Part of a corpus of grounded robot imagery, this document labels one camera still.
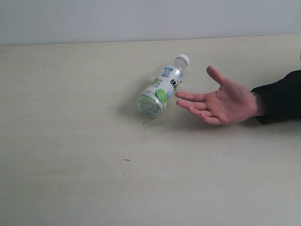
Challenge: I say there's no person's open hand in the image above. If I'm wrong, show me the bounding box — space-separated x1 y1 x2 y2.
175 66 266 126

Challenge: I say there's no lime label clear bottle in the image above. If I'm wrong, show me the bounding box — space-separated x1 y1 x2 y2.
137 54 190 118

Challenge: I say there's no black sleeved forearm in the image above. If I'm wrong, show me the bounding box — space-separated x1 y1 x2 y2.
252 70 301 124

